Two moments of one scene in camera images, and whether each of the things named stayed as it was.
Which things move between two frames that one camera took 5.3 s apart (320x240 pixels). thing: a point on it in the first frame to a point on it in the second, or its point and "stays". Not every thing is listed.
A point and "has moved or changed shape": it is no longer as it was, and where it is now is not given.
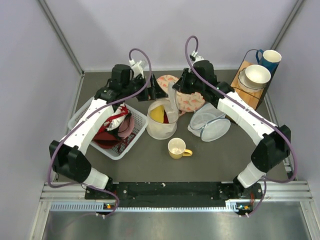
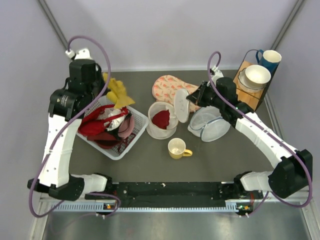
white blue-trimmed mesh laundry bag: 209,123 stays
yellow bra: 157,113 has moved or changed shape
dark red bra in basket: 106,140 stays
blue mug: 270,59 stays
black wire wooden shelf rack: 252,98 stays
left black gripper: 152,92 to 99,75
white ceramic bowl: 257,76 stays
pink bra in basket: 126,126 stays
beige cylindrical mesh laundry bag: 158,130 has moved or changed shape
